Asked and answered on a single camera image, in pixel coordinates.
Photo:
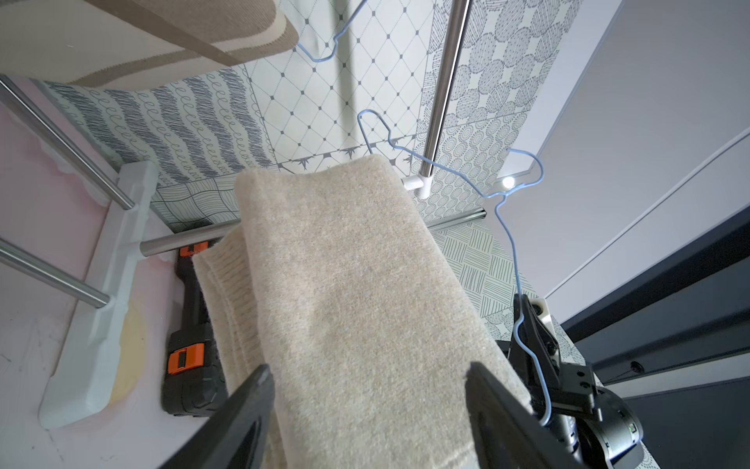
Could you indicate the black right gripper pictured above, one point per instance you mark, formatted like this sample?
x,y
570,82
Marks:
x,y
593,423

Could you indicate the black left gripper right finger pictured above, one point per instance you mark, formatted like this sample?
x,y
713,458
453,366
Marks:
x,y
505,434

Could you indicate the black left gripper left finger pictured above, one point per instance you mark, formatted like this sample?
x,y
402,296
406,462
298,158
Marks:
x,y
236,436

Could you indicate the blue wire hanger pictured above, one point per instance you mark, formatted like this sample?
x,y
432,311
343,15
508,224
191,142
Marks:
x,y
515,246
334,42

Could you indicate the beige scarf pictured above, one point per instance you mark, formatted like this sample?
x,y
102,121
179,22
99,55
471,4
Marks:
x,y
333,280

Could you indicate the brown plaid scarf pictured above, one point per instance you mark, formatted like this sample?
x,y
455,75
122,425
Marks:
x,y
137,45

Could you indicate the black plastic tool case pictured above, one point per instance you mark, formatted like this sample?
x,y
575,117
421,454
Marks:
x,y
194,383

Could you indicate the white steel clothes rack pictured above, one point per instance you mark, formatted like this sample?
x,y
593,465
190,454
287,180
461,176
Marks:
x,y
176,150

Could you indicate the pink floral table mat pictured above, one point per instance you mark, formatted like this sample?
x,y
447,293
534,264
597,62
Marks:
x,y
52,215

